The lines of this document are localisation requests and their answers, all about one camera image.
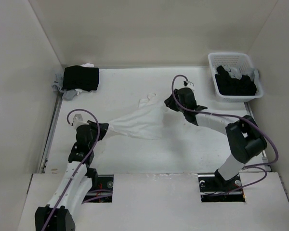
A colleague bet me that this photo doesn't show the grey tank top under stack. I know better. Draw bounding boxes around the grey tank top under stack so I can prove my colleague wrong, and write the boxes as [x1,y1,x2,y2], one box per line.
[51,74,79,101]

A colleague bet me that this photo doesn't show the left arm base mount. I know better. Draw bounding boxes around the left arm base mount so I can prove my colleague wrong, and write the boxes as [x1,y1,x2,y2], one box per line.
[83,175,114,203]

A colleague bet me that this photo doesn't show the white tank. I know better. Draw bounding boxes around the white tank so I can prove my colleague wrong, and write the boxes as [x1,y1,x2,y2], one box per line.
[108,93,168,140]
[81,63,94,68]

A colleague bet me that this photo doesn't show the black tank tops in basket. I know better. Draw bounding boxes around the black tank tops in basket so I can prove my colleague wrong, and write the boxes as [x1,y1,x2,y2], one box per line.
[215,65,257,96]

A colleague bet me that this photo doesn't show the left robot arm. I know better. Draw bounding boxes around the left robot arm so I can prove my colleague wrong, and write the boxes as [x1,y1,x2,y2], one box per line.
[35,121,109,231]

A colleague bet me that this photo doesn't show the folded black tank top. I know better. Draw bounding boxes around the folded black tank top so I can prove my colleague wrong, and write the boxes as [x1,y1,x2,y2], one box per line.
[63,65,99,91]

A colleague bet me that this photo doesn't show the grey tank top in basket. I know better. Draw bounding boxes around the grey tank top in basket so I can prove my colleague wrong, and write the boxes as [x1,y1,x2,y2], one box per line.
[223,65,259,82]

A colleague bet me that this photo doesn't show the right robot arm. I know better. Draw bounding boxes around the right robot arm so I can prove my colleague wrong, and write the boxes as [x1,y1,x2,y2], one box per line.
[164,88,267,191]

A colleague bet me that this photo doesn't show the white plastic basket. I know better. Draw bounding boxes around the white plastic basket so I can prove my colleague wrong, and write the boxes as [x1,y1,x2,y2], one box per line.
[208,52,264,103]

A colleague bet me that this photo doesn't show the white tank top in stack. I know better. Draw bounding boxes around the white tank top in stack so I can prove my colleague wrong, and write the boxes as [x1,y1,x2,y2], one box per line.
[81,63,94,68]

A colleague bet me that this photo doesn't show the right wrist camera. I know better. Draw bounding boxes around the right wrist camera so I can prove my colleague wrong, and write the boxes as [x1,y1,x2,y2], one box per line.
[184,80,195,88]

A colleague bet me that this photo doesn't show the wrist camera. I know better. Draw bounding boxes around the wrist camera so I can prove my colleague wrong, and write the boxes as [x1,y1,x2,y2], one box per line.
[72,114,87,129]
[184,80,195,88]

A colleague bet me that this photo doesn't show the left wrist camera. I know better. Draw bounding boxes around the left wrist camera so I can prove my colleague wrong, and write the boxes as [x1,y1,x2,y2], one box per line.
[72,114,87,129]

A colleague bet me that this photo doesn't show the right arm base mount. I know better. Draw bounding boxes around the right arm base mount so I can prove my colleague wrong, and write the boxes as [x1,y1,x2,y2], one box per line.
[198,174,245,203]

